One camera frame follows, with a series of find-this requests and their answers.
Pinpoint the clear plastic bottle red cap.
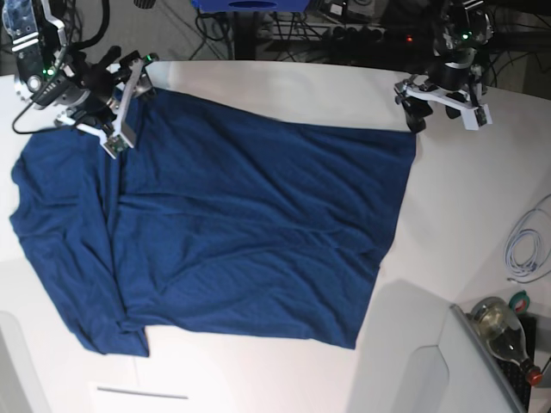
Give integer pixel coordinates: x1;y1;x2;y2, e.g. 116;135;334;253
471;297;543;386

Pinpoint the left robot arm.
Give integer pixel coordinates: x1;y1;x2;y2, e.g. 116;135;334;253
394;1;493;133

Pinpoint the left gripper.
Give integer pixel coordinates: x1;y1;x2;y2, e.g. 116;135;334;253
402;61;485;133

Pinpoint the white coiled cable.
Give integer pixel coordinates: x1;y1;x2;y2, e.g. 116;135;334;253
504;205;551;285

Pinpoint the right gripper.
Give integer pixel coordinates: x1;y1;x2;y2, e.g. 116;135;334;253
59;46;156;129

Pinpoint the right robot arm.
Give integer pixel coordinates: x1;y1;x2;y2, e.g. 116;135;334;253
1;1;158;133

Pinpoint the black tray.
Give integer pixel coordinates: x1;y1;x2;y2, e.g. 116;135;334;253
496;314;537;411

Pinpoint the black power strip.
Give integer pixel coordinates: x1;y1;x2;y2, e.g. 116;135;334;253
331;26;424;45

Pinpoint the green tape roll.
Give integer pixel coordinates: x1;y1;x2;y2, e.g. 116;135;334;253
509;291;530;315

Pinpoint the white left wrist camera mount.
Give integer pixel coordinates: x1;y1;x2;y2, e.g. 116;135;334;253
393;75;493;131

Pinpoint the blue box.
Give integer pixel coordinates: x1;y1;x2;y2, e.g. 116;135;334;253
191;0;310;13

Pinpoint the blue t-shirt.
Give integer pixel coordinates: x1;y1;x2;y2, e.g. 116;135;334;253
10;90;416;356

